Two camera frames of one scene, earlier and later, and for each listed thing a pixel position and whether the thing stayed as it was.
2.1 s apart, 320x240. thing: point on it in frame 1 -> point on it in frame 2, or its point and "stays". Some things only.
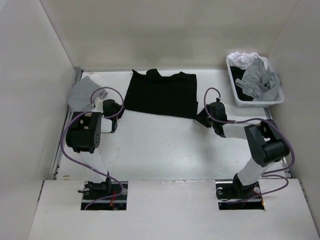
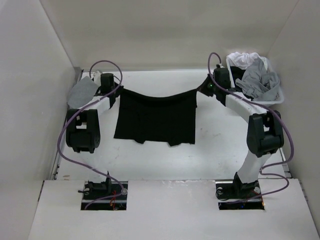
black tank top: (151, 94) -> (147, 119)
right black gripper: (201, 116) -> (203, 88)
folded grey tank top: (80, 98) stays
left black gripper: (120, 114) -> (119, 88)
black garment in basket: (237, 73) stays
